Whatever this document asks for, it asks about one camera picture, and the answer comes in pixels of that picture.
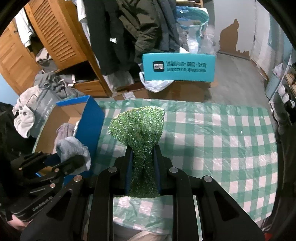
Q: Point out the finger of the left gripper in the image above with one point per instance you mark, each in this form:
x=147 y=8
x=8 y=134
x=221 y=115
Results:
x=46 y=162
x=69 y=166

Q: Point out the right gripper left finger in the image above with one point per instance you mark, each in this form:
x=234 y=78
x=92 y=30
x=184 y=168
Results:
x=83 y=205

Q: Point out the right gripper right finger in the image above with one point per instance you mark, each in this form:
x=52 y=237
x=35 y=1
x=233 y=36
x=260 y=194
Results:
x=202 y=209

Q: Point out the grey sock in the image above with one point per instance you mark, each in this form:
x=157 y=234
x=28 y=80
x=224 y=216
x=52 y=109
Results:
x=70 y=147

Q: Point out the blue cardboard box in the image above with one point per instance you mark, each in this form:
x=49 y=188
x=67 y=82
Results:
x=83 y=112

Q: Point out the green glitter sponge cloth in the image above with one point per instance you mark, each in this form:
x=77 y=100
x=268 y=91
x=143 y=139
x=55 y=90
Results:
x=140 y=129

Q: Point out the person left hand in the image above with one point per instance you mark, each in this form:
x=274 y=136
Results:
x=18 y=224

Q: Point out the white fluffy towel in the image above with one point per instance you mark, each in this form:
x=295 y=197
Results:
x=24 y=117

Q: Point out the green checkered tablecloth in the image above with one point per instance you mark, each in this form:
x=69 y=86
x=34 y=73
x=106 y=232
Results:
x=233 y=144

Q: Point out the grey clothes pile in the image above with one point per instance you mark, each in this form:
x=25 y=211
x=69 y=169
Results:
x=56 y=84

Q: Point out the white plastic bag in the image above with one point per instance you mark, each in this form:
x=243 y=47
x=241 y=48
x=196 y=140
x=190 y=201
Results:
x=154 y=86

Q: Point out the wooden louvered wardrobe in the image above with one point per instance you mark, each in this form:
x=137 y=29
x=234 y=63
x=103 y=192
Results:
x=56 y=25

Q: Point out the shoe rack with shoes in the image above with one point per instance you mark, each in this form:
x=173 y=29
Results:
x=280 y=91

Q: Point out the dark hanging coats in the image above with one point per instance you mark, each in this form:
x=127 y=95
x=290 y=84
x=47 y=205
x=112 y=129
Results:
x=121 y=32

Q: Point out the teal printed shipping box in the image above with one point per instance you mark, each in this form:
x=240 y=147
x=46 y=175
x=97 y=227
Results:
x=179 y=67

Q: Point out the blue plastic bag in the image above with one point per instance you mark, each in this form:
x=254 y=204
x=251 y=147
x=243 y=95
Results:
x=191 y=25

